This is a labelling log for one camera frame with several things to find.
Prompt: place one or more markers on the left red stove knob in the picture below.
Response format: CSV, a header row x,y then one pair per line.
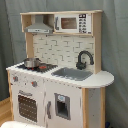
x,y
15,78

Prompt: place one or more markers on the black toy faucet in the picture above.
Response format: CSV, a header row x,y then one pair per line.
x,y
81,63

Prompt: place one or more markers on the oven door with window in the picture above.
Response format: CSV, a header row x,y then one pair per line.
x,y
27,106

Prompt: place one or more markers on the right red stove knob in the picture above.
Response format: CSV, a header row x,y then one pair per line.
x,y
34,83

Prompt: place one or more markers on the silver metal pot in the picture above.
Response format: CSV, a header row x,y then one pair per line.
x,y
32,62

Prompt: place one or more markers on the wooden toy kitchen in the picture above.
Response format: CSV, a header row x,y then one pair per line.
x,y
87,97

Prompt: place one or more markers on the grey cabinet door handle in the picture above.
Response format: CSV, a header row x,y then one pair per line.
x,y
48,109

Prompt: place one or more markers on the grey range hood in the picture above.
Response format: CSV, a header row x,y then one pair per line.
x,y
41,24

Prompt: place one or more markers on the grey ice dispenser panel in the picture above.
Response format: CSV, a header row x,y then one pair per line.
x,y
62,106

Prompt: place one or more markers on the grey toy sink basin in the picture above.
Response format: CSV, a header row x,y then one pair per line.
x,y
72,74

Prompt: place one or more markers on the red stove knob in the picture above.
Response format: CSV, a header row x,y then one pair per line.
x,y
34,83
15,78

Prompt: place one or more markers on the white toy microwave door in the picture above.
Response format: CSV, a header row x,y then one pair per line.
x,y
75,23

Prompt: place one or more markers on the black toy stovetop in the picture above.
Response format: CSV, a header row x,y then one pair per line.
x,y
44,67

